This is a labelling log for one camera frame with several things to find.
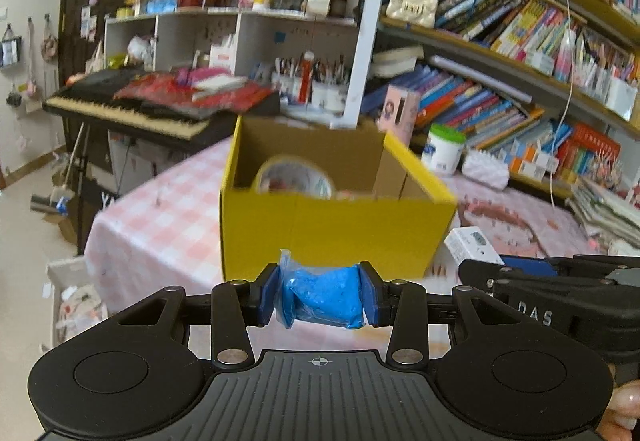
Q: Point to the row of colourful books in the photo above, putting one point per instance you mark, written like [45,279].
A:
[535,28]
[480,116]

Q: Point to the red papers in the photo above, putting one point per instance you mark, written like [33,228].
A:
[150,91]

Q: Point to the yellow cardboard box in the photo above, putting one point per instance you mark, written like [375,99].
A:
[325,231]

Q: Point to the pink checked tablecloth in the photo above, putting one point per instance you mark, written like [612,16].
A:
[150,231]

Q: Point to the white pen holder cups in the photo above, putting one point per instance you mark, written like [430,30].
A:
[325,93]

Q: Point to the stack of papers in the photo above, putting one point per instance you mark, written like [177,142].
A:
[607,216]

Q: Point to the printed table mat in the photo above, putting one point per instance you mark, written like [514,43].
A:
[510,226]

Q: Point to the pink printed box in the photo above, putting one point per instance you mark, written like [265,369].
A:
[397,108]

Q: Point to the small black camera bag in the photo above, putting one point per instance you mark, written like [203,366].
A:
[13,97]

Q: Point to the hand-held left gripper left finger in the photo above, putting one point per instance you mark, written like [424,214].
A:
[270,293]

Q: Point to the person's right hand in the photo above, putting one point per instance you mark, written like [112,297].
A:
[625,413]

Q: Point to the black electronic keyboard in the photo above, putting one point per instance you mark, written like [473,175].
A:
[100,101]

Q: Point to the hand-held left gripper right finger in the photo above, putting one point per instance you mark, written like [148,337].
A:
[371,293]

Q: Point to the pink hanging bag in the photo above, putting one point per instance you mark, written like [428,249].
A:
[50,43]

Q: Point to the small white box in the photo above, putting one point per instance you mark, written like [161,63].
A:
[472,245]

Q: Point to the pink patterned pouch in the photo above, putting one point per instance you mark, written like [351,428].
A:
[485,169]

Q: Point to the printed packing tape roll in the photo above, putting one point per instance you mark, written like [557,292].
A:
[295,178]

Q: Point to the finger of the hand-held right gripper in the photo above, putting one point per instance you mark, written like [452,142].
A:
[530,266]
[477,273]

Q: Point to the white storage box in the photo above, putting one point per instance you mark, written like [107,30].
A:
[75,306]

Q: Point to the white cubby shelf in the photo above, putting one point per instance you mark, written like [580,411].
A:
[260,33]

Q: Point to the brown cardboard box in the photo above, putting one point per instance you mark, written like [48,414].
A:
[62,223]

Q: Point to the black white hanging bag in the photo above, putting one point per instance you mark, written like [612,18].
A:
[10,51]

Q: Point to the wooden bookshelf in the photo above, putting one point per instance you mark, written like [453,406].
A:
[450,38]

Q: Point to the white tub green lid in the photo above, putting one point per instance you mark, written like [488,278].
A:
[442,151]

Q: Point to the blue clay bag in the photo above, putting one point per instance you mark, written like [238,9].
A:
[325,296]

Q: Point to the white notebook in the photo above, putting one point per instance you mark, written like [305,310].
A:
[220,87]

